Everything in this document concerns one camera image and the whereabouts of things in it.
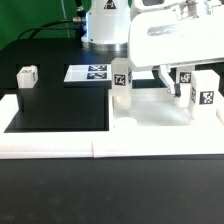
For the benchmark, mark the white square tabletop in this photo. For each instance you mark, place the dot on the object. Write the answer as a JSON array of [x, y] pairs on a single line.
[[152, 107]]

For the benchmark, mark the white marker board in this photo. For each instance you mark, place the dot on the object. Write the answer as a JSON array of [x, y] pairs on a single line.
[[92, 72]]

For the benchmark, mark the white U-shaped obstacle fence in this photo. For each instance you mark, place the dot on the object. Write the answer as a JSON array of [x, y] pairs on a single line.
[[125, 140]]

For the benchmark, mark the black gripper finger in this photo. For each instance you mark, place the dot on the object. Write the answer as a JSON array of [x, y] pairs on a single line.
[[173, 88]]

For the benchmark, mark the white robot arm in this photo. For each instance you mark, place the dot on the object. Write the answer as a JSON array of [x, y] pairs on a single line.
[[166, 34]]

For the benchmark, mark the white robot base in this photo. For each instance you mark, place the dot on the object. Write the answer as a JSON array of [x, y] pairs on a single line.
[[107, 25]]

